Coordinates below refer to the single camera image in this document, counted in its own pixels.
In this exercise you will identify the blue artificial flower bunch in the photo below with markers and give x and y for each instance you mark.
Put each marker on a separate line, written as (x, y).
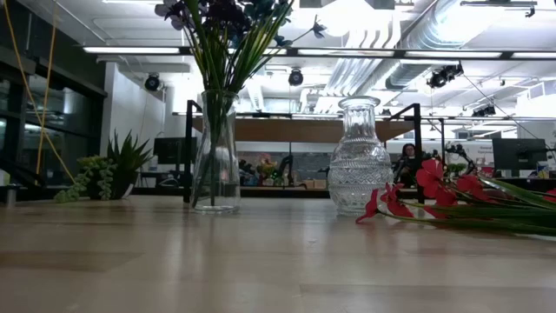
(256, 56)

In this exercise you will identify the background black robot arm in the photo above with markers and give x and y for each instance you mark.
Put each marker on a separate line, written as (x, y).
(460, 152)

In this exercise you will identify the smooth clear glass vase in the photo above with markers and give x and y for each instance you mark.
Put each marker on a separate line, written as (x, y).
(217, 182)

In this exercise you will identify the black ceiling spotlight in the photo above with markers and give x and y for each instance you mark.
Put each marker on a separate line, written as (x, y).
(295, 78)
(484, 111)
(152, 82)
(443, 77)

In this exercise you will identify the textured clear glass vase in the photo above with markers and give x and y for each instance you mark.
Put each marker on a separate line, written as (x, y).
(360, 174)

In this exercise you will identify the black computer monitor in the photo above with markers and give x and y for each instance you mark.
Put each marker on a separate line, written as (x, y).
(519, 154)
(174, 150)

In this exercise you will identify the ceiling light strip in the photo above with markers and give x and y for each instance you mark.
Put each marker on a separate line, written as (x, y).
(347, 52)
(534, 55)
(130, 50)
(452, 55)

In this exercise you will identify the person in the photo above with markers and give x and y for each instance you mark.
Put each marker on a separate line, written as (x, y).
(408, 152)

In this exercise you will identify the green succulent plant in pot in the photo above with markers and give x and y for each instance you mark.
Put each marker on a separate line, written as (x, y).
(126, 165)

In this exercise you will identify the wooden shelf with black frame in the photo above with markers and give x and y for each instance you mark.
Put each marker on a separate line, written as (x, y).
(304, 130)

